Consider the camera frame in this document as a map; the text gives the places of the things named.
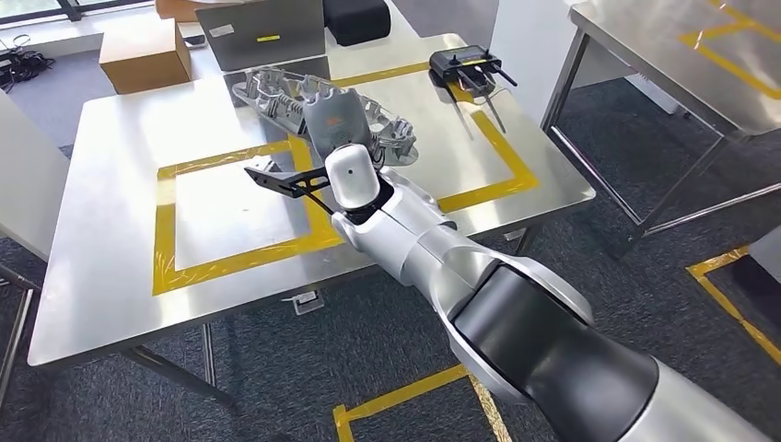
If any yellow floor tape square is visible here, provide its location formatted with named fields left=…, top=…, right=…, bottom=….
left=686, top=245, right=781, bottom=367
left=332, top=364, right=514, bottom=442

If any yellow tape on workbench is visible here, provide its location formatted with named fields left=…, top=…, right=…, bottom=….
left=151, top=61, right=542, bottom=298

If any steel workbench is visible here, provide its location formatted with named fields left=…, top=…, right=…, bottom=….
left=27, top=33, right=598, bottom=410

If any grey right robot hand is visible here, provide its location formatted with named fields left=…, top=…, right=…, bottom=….
left=303, top=87, right=373, bottom=161

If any black soft case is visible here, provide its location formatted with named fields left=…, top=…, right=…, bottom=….
left=321, top=0, right=392, bottom=48

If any black device on bench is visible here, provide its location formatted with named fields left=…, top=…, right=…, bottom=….
left=427, top=44, right=519, bottom=136

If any white side table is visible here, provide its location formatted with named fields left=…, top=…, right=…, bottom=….
left=0, top=91, right=72, bottom=405

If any yellow tape on table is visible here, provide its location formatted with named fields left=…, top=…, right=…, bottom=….
left=678, top=0, right=781, bottom=102

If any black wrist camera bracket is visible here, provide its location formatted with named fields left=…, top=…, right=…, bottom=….
left=243, top=164, right=333, bottom=200

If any grey wheel hubcap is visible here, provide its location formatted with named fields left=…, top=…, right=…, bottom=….
left=231, top=66, right=421, bottom=168

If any grey metal case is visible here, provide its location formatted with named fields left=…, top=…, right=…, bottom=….
left=194, top=0, right=327, bottom=73

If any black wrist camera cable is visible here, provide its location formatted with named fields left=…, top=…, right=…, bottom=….
left=301, top=185, right=338, bottom=216

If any black cable bundle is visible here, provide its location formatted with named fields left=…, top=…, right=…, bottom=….
left=0, top=35, right=56, bottom=94

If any brown cardboard box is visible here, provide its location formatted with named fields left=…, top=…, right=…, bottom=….
left=155, top=0, right=205, bottom=24
left=99, top=17, right=193, bottom=96

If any grey floor socket box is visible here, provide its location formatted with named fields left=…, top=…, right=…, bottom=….
left=292, top=290, right=324, bottom=317

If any steel table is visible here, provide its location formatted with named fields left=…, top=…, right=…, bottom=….
left=540, top=0, right=781, bottom=259

